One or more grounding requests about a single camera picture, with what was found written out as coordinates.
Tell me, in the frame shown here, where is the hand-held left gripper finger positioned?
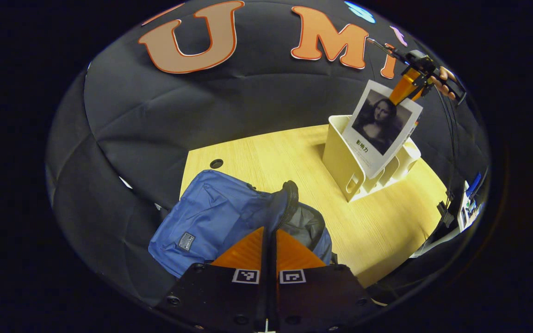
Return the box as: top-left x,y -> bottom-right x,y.
270,228 -> 378,333
155,226 -> 271,333

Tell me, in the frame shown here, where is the portrait cover book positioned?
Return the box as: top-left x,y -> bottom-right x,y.
341,80 -> 424,180

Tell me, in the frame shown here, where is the blue schoolbag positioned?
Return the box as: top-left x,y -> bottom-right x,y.
148,169 -> 335,278

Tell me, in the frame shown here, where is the white plastic bookshelf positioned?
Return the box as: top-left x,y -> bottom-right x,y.
322,115 -> 422,203

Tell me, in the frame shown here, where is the blue flat object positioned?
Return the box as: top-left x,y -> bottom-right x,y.
465,172 -> 483,195

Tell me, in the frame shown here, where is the white cluttered box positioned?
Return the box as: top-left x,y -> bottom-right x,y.
457,180 -> 483,233

